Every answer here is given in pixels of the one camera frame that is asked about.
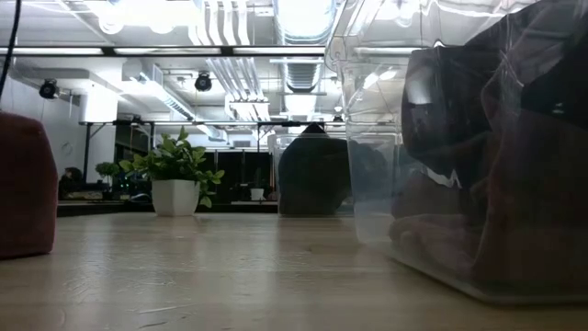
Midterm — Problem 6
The black ceiling spotlight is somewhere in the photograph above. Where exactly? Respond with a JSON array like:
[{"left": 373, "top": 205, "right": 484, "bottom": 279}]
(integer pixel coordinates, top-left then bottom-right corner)
[
  {"left": 38, "top": 78, "right": 62, "bottom": 100},
  {"left": 193, "top": 72, "right": 214, "bottom": 94}
]

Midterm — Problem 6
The large clear plastic bin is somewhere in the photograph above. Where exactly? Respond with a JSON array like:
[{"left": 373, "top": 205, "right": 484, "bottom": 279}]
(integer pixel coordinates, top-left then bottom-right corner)
[{"left": 324, "top": 0, "right": 588, "bottom": 305}]

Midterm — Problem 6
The black background rig frame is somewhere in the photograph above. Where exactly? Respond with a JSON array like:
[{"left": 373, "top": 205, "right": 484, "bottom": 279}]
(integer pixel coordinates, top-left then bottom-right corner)
[{"left": 81, "top": 119, "right": 351, "bottom": 186}]

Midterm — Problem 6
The small clear plastic bin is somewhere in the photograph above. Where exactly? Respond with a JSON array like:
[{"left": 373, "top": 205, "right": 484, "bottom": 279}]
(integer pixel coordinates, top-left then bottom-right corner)
[{"left": 267, "top": 131, "right": 396, "bottom": 218}]

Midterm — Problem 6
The silver ventilation duct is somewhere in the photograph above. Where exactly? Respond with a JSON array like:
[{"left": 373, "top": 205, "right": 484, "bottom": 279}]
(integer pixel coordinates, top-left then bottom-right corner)
[{"left": 270, "top": 0, "right": 341, "bottom": 121}]

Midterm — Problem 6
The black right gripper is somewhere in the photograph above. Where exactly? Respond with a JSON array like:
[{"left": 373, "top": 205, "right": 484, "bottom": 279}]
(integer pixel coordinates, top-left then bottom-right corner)
[{"left": 401, "top": 44, "right": 503, "bottom": 181}]

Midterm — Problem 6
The dark green baseball cap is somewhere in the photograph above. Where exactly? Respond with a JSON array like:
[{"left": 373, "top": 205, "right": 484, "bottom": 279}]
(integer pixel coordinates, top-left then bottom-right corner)
[{"left": 277, "top": 122, "right": 355, "bottom": 216}]

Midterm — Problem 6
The small background plant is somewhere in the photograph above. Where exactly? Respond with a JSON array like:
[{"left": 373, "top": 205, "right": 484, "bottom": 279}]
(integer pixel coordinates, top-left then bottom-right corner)
[{"left": 95, "top": 161, "right": 122, "bottom": 201}]

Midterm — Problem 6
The green plant in white pot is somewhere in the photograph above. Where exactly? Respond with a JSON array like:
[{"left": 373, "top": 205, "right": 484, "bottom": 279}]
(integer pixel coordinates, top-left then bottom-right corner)
[{"left": 118, "top": 126, "right": 226, "bottom": 218}]

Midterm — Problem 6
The maroon baseball cap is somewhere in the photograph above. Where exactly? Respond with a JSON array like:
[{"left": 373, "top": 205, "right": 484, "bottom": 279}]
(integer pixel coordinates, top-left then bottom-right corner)
[
  {"left": 0, "top": 111, "right": 60, "bottom": 259},
  {"left": 472, "top": 109, "right": 588, "bottom": 295}
]

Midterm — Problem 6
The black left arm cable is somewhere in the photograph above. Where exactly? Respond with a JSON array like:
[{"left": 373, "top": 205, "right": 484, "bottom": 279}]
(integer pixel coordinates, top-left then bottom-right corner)
[{"left": 0, "top": 0, "right": 23, "bottom": 100}]

